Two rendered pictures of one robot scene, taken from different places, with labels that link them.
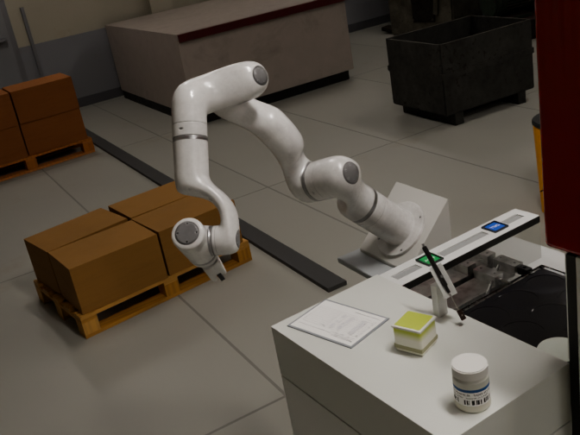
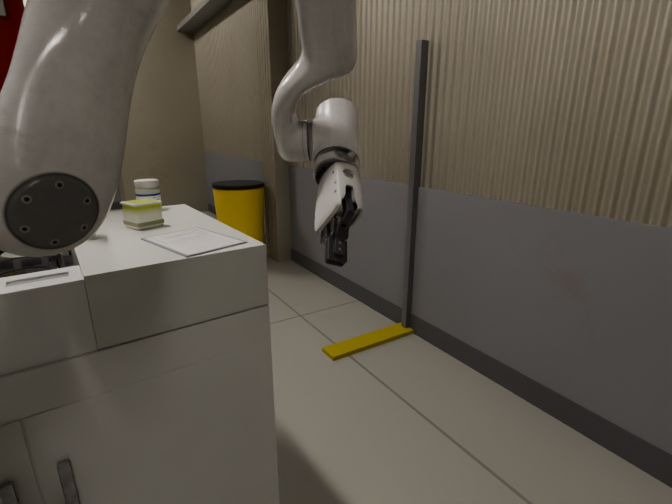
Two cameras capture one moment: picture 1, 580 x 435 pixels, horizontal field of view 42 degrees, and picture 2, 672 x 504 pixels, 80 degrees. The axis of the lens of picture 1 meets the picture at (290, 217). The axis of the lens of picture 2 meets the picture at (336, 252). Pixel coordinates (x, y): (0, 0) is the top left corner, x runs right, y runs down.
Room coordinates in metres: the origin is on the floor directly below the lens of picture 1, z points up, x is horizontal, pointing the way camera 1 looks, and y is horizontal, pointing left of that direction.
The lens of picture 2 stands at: (2.53, 0.16, 1.21)
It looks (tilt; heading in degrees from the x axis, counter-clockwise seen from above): 17 degrees down; 174
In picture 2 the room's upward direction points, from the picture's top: straight up
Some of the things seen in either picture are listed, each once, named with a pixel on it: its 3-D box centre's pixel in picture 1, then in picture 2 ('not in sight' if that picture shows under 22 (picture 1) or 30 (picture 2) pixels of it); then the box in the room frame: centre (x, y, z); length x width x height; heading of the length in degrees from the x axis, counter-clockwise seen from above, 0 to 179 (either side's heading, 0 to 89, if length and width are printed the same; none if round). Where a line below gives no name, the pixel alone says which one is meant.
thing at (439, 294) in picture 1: (443, 292); not in sight; (1.55, -0.32, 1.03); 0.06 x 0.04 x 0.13; 29
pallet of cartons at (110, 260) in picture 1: (137, 249); not in sight; (4.16, 0.93, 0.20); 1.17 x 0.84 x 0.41; 118
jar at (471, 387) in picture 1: (470, 382); (148, 195); (1.22, -0.29, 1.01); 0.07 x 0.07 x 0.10
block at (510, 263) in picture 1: (507, 264); not in sight; (1.88, -0.58, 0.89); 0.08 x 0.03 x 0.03; 29
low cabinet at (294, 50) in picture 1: (225, 49); not in sight; (9.19, 0.39, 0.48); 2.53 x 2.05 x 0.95; 26
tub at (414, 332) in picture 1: (414, 332); (142, 213); (1.45, -0.23, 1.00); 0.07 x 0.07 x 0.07; 48
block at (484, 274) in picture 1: (488, 274); not in sight; (1.84, -0.51, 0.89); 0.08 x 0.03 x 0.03; 29
